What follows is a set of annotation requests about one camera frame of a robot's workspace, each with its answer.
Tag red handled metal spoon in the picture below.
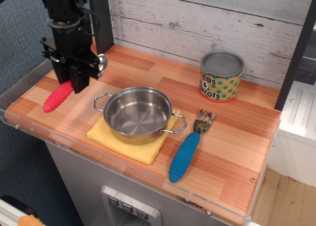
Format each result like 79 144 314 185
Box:
43 54 108 113

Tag yellow cloth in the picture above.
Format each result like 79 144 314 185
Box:
86 117 168 165

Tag clear acrylic guard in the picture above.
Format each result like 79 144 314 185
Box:
0 26 282 226

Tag dark right post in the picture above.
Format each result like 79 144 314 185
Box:
275 0 316 111

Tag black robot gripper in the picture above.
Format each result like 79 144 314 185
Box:
40 20 99 94

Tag peas and carrots can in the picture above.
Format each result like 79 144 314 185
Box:
199 50 245 103

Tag stainless steel pot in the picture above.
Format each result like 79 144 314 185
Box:
93 86 187 145

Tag blue handled metal fork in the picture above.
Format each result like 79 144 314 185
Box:
168 110 216 183

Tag white toy sink unit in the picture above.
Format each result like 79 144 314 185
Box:
267 81 316 187

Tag orange object bottom left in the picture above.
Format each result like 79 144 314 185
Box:
18 215 43 226

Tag grey cabinet with dispenser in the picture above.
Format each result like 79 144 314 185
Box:
46 143 224 226

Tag dark post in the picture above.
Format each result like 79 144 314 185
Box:
88 0 114 54
275 0 316 111

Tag dark left post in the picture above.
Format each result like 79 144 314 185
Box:
88 0 114 54

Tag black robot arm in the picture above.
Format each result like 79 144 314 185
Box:
40 0 106 94

